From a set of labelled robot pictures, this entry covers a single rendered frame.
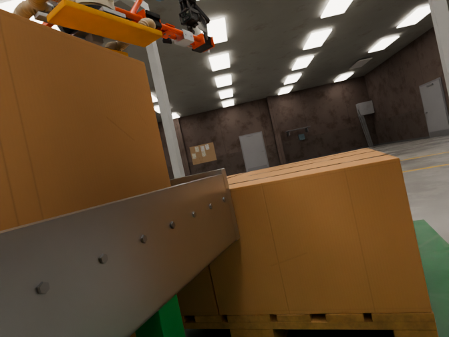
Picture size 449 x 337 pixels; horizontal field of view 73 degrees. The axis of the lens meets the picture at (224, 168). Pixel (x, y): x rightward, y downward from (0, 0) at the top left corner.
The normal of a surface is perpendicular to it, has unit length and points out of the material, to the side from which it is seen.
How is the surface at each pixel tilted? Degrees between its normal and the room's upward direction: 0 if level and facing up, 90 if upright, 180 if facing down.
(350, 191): 90
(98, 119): 90
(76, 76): 90
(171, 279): 90
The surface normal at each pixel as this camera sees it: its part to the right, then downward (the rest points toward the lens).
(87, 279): 0.90, -0.19
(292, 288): -0.36, 0.08
